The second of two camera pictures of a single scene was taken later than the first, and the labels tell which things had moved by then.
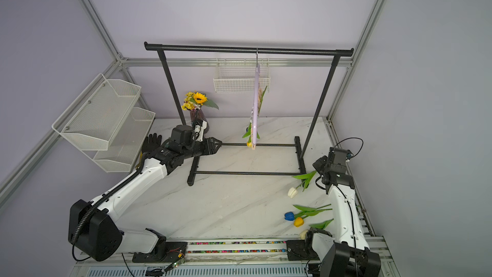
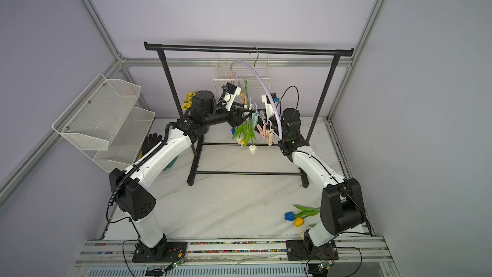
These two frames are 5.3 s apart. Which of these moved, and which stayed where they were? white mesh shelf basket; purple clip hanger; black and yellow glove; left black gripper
Moved: left black gripper; purple clip hanger
Stayed: black and yellow glove; white mesh shelf basket
